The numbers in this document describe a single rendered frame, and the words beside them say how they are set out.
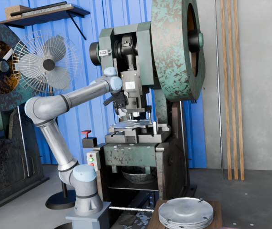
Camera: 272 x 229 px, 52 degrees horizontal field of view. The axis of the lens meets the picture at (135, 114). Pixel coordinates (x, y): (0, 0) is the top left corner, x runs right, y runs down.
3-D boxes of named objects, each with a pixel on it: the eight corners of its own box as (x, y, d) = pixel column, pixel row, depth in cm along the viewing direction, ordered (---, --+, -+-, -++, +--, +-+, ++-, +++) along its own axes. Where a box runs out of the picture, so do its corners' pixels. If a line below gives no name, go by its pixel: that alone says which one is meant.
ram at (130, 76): (140, 109, 201) (136, 67, 197) (121, 110, 207) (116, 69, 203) (147, 106, 217) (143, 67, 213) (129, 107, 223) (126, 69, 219)
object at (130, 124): (155, 120, 214) (155, 119, 214) (144, 127, 187) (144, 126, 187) (121, 121, 224) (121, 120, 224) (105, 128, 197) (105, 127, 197)
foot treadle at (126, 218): (132, 231, 185) (131, 224, 184) (118, 230, 188) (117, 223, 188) (156, 194, 239) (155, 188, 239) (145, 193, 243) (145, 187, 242)
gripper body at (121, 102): (126, 109, 178) (121, 93, 172) (113, 110, 181) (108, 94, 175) (129, 103, 185) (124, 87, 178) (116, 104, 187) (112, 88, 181)
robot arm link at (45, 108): (38, 101, 124) (121, 71, 153) (30, 101, 133) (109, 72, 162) (47, 125, 127) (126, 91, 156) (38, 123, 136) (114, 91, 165)
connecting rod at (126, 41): (136, 80, 201) (131, 31, 196) (121, 81, 206) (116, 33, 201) (145, 78, 220) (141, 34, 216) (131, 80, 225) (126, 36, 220)
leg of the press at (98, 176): (106, 234, 206) (92, 113, 194) (92, 232, 210) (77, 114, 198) (145, 185, 291) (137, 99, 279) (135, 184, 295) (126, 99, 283)
